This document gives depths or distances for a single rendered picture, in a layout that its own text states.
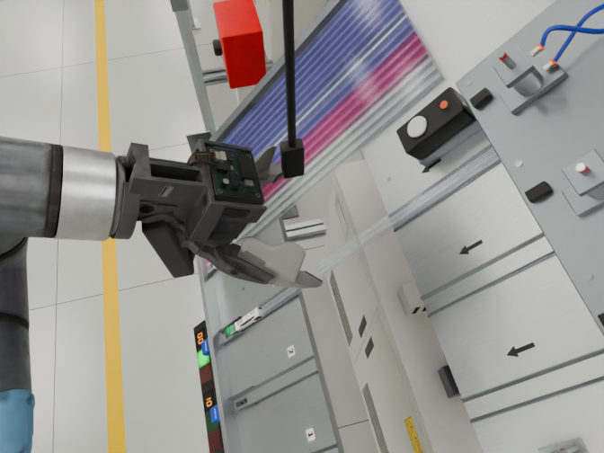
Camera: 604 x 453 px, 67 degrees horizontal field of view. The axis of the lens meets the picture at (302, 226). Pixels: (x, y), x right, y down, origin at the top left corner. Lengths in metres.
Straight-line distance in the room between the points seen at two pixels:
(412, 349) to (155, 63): 1.86
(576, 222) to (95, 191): 0.37
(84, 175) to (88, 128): 1.81
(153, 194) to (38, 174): 0.08
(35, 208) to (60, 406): 1.31
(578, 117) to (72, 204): 0.40
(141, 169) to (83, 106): 1.92
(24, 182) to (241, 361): 0.48
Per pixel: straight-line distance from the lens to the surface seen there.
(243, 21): 1.20
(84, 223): 0.39
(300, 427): 0.66
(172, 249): 0.46
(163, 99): 2.20
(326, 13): 0.78
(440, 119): 0.52
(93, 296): 1.74
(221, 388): 0.77
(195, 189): 0.39
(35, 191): 0.38
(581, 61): 0.46
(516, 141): 0.45
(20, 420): 0.41
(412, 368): 0.90
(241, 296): 0.77
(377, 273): 0.95
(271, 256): 0.44
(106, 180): 0.39
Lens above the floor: 1.48
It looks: 60 degrees down
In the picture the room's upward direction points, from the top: straight up
